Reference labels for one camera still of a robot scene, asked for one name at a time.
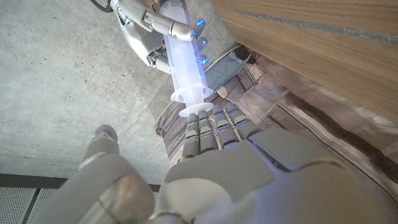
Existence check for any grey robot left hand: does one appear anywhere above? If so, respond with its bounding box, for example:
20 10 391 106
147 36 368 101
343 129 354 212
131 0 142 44
32 104 398 224

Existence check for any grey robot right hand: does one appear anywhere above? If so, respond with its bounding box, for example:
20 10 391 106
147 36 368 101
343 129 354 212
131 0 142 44
108 0 209 75

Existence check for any large clear plastic syringe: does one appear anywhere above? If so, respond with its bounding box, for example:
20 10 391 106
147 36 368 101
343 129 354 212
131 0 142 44
158 0 215 118

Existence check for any printed living room backdrop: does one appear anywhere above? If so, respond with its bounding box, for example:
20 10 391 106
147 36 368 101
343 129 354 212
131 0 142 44
155 43 398 200

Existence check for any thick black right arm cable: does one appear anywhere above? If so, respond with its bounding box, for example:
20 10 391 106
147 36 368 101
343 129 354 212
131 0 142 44
90 0 113 14

